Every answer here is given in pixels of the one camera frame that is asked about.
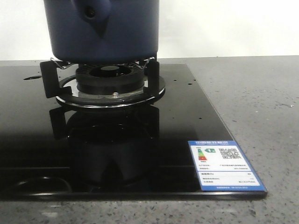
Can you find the black glass gas stove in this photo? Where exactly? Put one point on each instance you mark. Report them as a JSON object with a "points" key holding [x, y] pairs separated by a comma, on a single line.
{"points": [[139, 152]]}

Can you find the blue white energy label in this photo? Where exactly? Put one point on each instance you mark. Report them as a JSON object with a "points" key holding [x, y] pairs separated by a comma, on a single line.
{"points": [[222, 166]]}

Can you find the black round gas burner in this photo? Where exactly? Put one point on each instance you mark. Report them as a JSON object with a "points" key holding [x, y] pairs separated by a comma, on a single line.
{"points": [[111, 86]]}

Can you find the dark blue cooking pot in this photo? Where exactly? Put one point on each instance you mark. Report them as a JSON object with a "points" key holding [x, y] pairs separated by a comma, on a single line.
{"points": [[103, 31]]}

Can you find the black pot support grate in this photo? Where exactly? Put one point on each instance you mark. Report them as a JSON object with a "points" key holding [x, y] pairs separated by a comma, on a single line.
{"points": [[51, 80]]}

